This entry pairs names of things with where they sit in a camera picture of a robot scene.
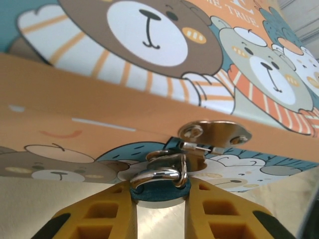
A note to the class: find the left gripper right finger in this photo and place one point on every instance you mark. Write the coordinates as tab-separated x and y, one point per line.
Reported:
219	219

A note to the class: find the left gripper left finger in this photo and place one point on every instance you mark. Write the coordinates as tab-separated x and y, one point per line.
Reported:
99	219

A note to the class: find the orange bear print tin box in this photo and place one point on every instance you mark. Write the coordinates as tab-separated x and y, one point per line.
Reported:
149	99

